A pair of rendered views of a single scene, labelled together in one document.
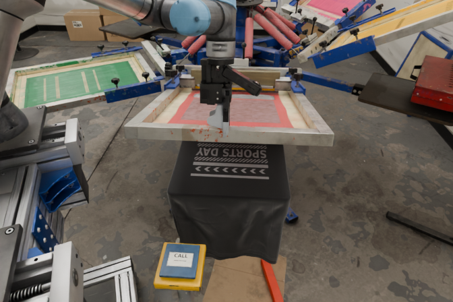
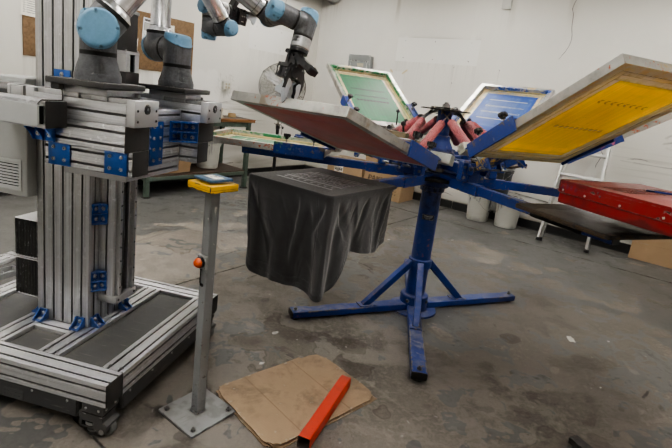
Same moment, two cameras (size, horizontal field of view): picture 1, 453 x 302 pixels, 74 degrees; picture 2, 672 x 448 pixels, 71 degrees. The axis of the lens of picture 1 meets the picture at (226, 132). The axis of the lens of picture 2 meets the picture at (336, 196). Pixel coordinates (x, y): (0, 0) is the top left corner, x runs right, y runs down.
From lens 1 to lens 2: 1.41 m
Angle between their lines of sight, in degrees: 38
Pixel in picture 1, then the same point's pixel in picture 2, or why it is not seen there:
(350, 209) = (517, 412)
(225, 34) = (300, 30)
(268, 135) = (308, 104)
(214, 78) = (289, 61)
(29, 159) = (179, 106)
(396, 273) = not seen: outside the picture
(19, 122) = (186, 81)
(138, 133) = (238, 95)
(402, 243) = not seen: outside the picture
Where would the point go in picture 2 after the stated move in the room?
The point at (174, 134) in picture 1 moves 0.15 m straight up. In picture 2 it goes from (256, 98) to (259, 58)
